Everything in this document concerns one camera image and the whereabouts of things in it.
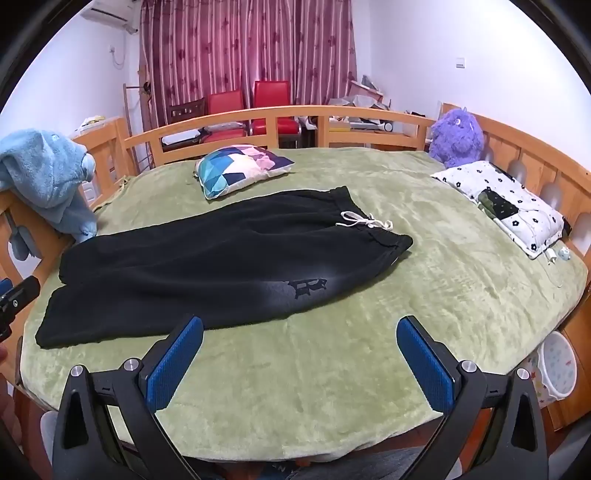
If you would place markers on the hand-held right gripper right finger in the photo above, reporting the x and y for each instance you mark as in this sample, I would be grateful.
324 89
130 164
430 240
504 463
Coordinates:
422 362

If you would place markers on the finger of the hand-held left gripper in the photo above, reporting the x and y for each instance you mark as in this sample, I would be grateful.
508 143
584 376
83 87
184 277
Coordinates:
21 295

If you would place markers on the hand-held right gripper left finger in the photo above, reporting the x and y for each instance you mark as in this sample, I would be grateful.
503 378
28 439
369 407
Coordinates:
178 362

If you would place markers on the black pants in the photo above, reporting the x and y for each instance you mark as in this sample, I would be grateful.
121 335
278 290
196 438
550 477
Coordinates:
184 267

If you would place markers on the green fleece blanket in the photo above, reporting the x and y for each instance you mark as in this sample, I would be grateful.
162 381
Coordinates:
323 369

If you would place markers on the light blue fleece robe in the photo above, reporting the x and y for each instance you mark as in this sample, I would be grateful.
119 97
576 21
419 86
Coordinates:
41 170

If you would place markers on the white printed bucket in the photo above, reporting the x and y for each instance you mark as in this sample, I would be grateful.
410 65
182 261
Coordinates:
556 364

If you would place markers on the white floral pillow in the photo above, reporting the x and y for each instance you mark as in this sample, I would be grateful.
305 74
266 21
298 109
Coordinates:
466 177

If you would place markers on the geometric print pillow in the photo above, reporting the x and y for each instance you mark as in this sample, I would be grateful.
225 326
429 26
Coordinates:
235 168

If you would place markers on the wooden coat rack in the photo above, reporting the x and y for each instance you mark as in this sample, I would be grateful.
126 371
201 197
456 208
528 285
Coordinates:
130 110

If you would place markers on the purple plush toy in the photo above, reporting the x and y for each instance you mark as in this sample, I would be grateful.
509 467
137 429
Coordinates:
455 136

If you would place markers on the dark wooden chair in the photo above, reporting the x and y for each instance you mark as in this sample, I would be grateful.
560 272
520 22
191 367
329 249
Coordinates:
187 110

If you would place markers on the red chair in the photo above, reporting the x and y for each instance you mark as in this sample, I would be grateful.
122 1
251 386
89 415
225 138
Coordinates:
226 104
272 94

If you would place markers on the clutter of papers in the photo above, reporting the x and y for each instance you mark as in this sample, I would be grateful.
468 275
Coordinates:
360 99

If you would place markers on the white air conditioner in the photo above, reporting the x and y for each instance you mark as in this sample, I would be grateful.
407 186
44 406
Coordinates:
108 14

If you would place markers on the pink striped curtain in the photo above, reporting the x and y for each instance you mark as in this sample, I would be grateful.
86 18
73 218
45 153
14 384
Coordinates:
231 46

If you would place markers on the wooden bed frame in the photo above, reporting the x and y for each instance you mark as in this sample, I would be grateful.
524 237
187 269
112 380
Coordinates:
277 113

